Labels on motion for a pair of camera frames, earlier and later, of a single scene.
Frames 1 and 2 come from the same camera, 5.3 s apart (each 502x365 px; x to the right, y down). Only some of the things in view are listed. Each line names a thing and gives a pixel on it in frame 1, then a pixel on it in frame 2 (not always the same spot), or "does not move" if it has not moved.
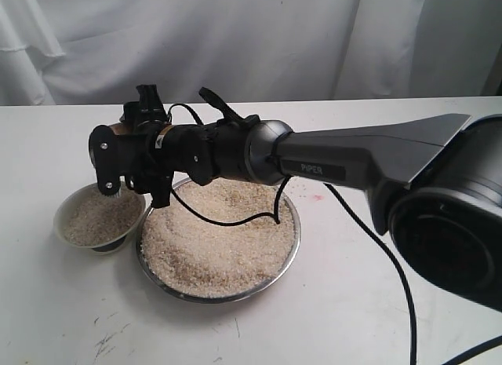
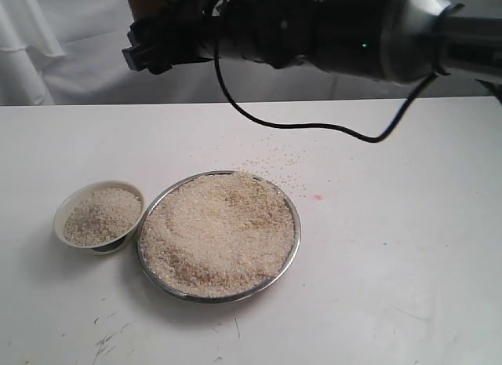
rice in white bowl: [96, 218] does not move
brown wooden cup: [122, 129] to [149, 3]
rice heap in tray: [190, 256] does not move
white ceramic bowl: [89, 219] does not move
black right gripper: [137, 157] to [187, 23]
